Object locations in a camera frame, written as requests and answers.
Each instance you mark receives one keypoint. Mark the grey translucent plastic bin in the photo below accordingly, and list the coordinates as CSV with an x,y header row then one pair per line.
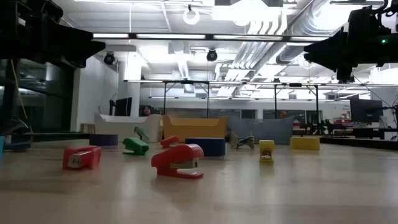
x,y
267,129

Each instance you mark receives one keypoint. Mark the white plastic bin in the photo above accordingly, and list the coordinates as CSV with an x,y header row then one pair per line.
x,y
121,124

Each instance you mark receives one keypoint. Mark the black ceiling spotlight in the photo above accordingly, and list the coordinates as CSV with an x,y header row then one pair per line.
x,y
109,58
211,55
349,80

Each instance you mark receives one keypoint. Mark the beige staple remover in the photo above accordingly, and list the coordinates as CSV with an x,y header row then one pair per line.
x,y
241,141

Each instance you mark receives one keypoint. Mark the person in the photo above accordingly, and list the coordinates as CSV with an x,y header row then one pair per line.
x,y
147,111

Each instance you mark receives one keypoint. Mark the black computer monitor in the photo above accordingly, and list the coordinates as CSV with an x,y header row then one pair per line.
x,y
124,107
365,110

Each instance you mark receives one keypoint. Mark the light blue tape roll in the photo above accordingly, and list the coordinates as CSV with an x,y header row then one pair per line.
x,y
2,147

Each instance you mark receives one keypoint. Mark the purple tape roll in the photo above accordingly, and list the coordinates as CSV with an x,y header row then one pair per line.
x,y
103,140

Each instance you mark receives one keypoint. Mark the orange plastic bin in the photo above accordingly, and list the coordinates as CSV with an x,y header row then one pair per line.
x,y
192,127

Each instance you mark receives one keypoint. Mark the black metal rig frame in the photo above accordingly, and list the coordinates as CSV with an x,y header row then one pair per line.
x,y
186,82
295,84

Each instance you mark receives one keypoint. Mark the wooden crate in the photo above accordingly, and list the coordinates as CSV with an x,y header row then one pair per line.
x,y
87,127

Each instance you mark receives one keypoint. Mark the black overhead light bar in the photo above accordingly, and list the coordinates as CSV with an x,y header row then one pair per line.
x,y
132,36

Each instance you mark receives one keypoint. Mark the green mini stapler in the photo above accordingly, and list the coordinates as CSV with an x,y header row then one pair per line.
x,y
136,144

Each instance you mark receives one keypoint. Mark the teal staple remover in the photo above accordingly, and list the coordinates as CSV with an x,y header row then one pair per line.
x,y
140,132

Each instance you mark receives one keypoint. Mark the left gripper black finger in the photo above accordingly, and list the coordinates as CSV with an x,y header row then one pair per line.
x,y
77,57
71,39

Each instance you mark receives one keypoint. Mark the yellow mini stapler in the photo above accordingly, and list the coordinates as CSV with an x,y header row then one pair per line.
x,y
266,144

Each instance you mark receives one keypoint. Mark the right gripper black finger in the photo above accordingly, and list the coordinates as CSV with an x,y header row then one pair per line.
x,y
332,46
337,63

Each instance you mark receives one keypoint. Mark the yellow tape roll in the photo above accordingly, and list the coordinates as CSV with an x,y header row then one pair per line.
x,y
304,143

